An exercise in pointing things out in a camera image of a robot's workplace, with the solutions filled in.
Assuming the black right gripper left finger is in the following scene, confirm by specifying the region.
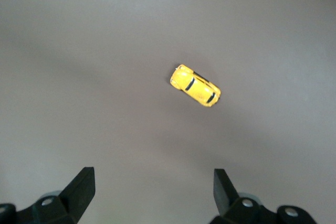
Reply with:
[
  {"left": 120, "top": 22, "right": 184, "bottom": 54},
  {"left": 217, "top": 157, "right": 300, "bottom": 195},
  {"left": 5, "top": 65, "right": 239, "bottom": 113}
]
[{"left": 0, "top": 166, "right": 96, "bottom": 224}]

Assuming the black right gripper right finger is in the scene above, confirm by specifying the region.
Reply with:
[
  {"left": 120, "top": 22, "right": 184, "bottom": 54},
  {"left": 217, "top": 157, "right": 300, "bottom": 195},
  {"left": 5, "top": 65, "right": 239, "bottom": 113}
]
[{"left": 212, "top": 168, "right": 317, "bottom": 224}]

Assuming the yellow toy beetle car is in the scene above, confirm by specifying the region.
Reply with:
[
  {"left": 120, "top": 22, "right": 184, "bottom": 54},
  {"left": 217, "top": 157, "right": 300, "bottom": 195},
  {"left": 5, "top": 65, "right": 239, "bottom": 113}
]
[{"left": 169, "top": 63, "right": 222, "bottom": 109}]

